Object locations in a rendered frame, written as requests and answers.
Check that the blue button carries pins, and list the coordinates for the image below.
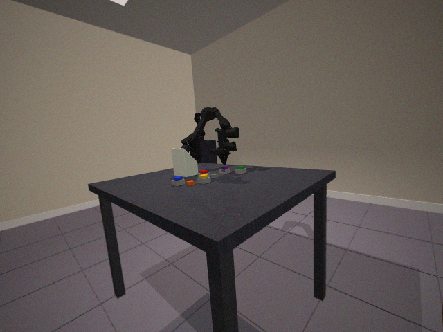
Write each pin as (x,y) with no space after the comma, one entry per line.
(178,181)

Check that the purple button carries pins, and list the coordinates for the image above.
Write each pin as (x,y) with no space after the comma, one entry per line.
(224,170)

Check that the yellow button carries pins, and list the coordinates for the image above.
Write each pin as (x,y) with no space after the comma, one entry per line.
(203,179)

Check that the green button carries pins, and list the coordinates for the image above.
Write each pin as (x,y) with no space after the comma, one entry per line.
(240,170)

